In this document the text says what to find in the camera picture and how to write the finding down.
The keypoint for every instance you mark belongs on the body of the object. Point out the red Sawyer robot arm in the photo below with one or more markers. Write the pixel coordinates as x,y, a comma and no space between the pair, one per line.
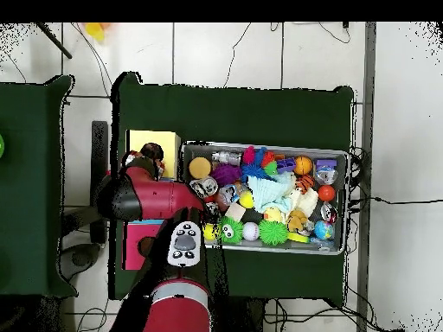
162,200

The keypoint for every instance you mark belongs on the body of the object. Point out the wooden box with three holes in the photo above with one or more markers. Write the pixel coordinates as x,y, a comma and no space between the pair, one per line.
168,145

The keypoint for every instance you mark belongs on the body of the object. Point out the shallow mesh bin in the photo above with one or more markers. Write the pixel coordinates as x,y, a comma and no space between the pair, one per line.
294,247

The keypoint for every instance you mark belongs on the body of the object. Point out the purple spiky ball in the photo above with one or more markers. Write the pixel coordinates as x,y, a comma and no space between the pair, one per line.
226,174

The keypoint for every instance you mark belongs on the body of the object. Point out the crushed drink can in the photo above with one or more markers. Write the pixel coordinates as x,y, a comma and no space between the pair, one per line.
207,186

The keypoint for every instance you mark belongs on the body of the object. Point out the orange round sponge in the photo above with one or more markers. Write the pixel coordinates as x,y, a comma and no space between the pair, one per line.
199,168

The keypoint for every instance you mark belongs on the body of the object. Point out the blue spiky ball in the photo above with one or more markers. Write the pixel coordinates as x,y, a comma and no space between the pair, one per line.
252,169

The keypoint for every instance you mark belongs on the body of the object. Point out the green spiky toy with eyes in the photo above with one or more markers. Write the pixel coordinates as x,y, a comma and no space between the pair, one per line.
231,230

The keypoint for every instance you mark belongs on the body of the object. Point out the light blue knitted cloth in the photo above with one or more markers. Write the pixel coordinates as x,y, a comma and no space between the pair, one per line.
268,193

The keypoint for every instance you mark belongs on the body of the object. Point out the white baseball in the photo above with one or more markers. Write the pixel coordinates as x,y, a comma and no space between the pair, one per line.
250,231

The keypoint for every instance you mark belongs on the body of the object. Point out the green spiky ball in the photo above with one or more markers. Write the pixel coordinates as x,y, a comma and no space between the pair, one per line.
273,232

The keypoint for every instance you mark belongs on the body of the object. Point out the tiger plush toy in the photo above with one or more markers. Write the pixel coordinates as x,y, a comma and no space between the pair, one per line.
304,183

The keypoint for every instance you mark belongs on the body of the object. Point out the brown teddy bear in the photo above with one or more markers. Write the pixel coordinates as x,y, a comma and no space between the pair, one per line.
297,219

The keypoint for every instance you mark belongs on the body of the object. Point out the small basketball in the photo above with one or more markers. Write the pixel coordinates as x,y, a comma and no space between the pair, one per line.
303,165

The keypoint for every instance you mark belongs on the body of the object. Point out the orange ball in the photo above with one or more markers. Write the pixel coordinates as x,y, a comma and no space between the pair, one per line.
326,193

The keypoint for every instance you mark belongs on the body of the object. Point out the small globe ball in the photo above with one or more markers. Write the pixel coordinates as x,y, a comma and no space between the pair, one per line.
323,230

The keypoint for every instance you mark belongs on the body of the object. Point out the black upright panel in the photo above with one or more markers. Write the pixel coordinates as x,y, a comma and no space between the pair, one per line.
98,148

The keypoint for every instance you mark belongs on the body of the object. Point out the grey round base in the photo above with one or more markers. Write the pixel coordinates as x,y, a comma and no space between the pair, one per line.
81,257

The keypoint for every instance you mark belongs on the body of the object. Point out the yellow object on floor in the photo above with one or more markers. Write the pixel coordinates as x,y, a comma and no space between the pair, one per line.
94,31

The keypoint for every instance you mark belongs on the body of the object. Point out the dark green side tablecloth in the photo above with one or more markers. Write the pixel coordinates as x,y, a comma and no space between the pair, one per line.
31,242

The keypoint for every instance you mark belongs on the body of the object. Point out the black rod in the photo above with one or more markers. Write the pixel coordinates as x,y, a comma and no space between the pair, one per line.
55,41

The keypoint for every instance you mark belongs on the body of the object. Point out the green round object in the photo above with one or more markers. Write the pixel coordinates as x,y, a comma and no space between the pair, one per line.
1,147

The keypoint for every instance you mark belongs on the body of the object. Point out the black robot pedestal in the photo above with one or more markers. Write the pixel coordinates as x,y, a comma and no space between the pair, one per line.
247,316

